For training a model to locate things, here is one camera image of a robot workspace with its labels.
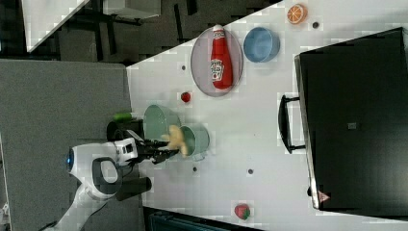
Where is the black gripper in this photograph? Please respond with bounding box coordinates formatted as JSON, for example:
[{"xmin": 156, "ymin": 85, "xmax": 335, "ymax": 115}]
[{"xmin": 136, "ymin": 140, "xmax": 179, "ymax": 165}]

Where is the yellow plush peeled banana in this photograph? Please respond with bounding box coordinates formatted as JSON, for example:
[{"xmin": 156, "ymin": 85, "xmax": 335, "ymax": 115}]
[{"xmin": 161, "ymin": 125, "xmax": 189, "ymax": 157}]

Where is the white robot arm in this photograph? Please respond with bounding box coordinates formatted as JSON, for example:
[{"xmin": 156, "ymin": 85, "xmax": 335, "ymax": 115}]
[{"xmin": 39, "ymin": 138, "xmax": 186, "ymax": 231}]

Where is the green mug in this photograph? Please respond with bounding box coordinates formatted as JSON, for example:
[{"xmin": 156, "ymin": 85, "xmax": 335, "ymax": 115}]
[{"xmin": 181, "ymin": 124, "xmax": 210, "ymax": 162}]

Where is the black cylinder at table edge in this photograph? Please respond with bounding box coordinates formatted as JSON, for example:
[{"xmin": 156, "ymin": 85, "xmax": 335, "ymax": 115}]
[{"xmin": 115, "ymin": 177, "xmax": 152, "ymax": 201}]

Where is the green cylinder object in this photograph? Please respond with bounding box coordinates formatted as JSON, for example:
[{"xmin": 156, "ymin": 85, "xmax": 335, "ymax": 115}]
[{"xmin": 113, "ymin": 113, "xmax": 132, "ymax": 122}]

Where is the red toy strawberry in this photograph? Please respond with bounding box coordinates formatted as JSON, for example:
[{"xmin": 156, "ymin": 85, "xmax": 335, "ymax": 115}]
[
  {"xmin": 181, "ymin": 92, "xmax": 191, "ymax": 103},
  {"xmin": 234, "ymin": 203, "xmax": 250, "ymax": 220}
]

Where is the red plush ketchup bottle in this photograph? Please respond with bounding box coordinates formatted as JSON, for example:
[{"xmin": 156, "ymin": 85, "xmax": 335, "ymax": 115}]
[{"xmin": 210, "ymin": 25, "xmax": 233, "ymax": 90}]

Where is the grey round plate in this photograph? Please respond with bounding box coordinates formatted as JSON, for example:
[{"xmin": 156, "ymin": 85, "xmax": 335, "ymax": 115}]
[{"xmin": 191, "ymin": 28, "xmax": 243, "ymax": 97}]

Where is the blue bowl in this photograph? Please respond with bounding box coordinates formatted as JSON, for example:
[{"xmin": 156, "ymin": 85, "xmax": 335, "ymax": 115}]
[{"xmin": 243, "ymin": 27, "xmax": 280, "ymax": 63}]

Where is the toy orange slice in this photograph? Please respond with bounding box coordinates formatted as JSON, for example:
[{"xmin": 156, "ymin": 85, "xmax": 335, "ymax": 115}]
[{"xmin": 287, "ymin": 4, "xmax": 308, "ymax": 25}]

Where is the black toaster oven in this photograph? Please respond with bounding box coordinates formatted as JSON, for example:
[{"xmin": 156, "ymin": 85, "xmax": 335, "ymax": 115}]
[{"xmin": 294, "ymin": 27, "xmax": 408, "ymax": 220}]

